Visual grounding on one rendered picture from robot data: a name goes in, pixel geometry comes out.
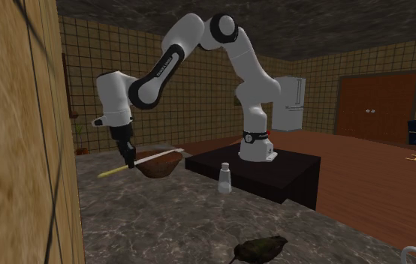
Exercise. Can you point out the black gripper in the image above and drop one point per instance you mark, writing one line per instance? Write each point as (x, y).
(122, 133)

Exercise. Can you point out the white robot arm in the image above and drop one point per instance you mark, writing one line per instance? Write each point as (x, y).
(252, 73)

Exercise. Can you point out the potted plant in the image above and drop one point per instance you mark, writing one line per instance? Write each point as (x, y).
(81, 149)

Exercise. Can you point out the brown bowl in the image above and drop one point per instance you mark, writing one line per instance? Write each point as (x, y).
(156, 169)

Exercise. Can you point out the wooden cabinet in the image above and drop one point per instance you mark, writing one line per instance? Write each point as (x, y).
(10, 146)

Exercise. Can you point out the clear salt shaker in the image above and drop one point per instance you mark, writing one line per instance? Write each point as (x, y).
(225, 181)

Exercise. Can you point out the black robot stand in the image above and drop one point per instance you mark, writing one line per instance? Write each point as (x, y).
(266, 173)

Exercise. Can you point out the white refrigerator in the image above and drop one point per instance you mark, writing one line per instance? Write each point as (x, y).
(288, 109)

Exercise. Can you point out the dark green lumpy object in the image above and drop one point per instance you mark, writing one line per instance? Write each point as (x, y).
(261, 250)

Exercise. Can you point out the brown double door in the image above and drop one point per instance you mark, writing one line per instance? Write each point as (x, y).
(376, 106)

